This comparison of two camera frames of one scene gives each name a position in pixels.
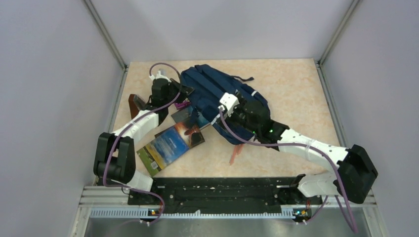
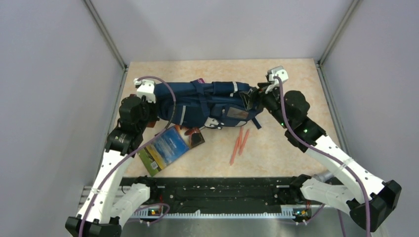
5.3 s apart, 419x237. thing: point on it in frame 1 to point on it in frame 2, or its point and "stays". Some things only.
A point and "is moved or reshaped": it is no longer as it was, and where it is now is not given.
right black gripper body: x=238 y=116 to x=272 y=100
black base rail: x=223 y=195 stays
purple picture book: x=179 y=105 to x=201 y=80
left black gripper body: x=173 y=92 to x=150 y=112
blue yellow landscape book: x=166 y=148 stays
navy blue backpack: x=201 y=86 is moved or reshaped
